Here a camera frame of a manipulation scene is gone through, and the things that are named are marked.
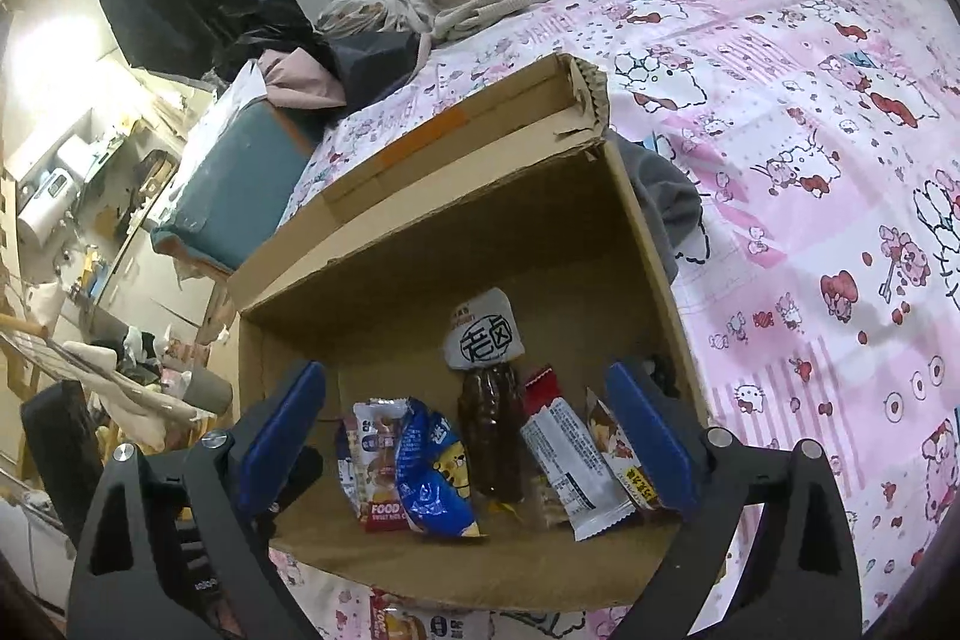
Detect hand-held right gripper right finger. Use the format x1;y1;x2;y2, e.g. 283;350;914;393
604;361;863;640

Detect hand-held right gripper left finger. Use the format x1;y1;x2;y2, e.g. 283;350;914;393
67;359;329;640

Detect brown cartoon snack packet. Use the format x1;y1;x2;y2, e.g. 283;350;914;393
585;389;665;512

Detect red and white snack packet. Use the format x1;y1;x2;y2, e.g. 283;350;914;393
371;599;481;640
335;398;412;532

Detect clear packet of tan snack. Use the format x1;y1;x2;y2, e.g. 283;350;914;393
521;471;571;531

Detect blue crinkled snack packet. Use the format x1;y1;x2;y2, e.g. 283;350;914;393
395;398;485;540

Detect brown snack packet white label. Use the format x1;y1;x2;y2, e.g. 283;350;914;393
442;286;527;504

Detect cardboard box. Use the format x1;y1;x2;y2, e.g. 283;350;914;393
226;51;713;611

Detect grey bin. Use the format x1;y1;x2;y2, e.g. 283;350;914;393
184;364;236;417

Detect grey cloth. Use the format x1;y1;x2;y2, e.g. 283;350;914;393
625;140;706;268

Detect teal mattress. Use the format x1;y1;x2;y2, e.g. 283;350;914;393
150;0;923;274

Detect white appliance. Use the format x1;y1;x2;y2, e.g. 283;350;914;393
16;166;74;249

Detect pink cloth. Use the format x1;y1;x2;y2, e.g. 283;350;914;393
257;47;351;114

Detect dark cloth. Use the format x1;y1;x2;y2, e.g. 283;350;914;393
325;31;434;110

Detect pink printed blanket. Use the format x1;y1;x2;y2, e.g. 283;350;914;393
266;0;960;640

